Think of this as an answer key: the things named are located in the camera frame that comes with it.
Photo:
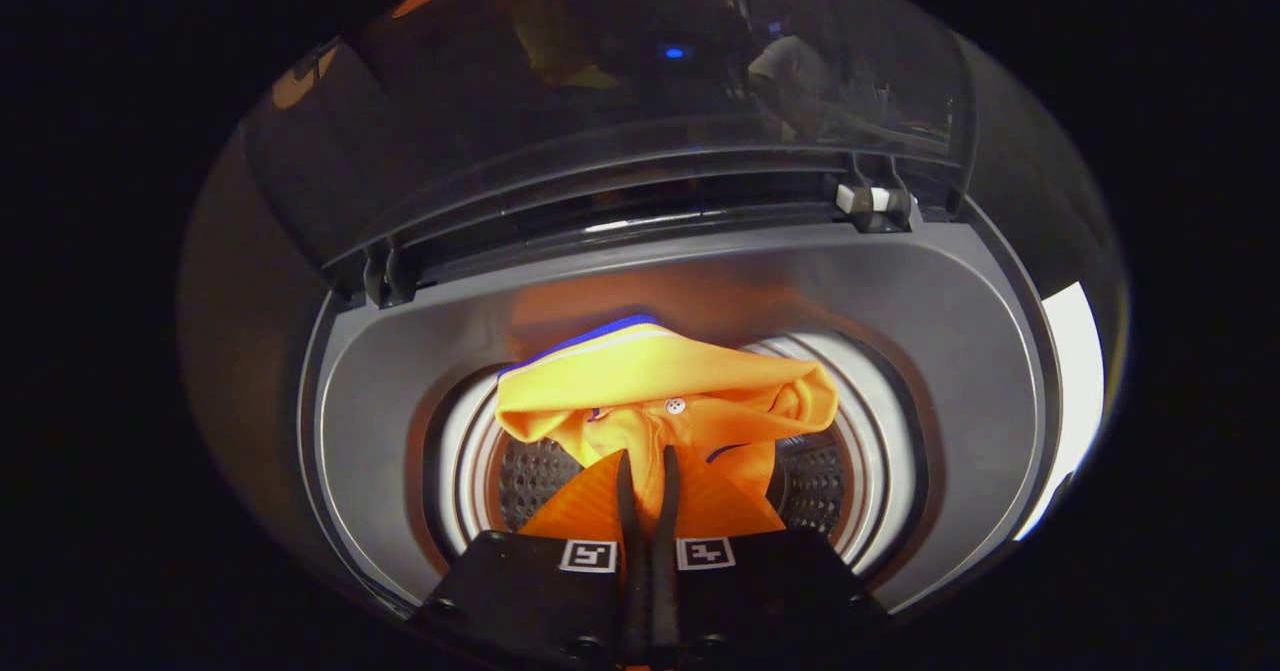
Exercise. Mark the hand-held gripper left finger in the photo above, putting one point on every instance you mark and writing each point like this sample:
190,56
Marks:
520,601

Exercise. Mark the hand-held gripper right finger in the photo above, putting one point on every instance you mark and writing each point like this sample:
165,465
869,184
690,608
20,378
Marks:
780,601

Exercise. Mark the yellow polo shirt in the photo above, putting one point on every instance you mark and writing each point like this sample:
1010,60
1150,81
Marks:
650,371

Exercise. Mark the transparent washing machine lid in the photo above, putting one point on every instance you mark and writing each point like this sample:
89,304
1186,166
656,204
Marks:
600,101

